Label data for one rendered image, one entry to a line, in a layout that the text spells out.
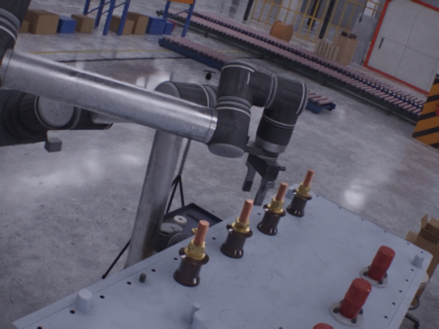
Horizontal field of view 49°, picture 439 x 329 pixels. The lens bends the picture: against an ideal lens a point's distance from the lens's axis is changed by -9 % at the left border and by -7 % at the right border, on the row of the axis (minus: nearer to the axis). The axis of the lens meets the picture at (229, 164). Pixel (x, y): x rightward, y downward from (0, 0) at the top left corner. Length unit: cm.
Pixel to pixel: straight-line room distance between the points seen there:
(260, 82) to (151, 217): 67
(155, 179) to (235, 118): 48
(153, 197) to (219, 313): 55
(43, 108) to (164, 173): 75
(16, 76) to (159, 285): 72
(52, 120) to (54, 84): 101
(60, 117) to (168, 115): 105
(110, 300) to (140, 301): 9
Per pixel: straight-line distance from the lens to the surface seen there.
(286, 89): 153
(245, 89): 148
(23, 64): 134
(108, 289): 145
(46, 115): 232
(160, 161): 179
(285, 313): 159
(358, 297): 163
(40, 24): 1070
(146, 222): 188
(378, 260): 193
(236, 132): 143
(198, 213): 303
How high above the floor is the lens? 226
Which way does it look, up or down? 21 degrees down
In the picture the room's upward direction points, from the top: 18 degrees clockwise
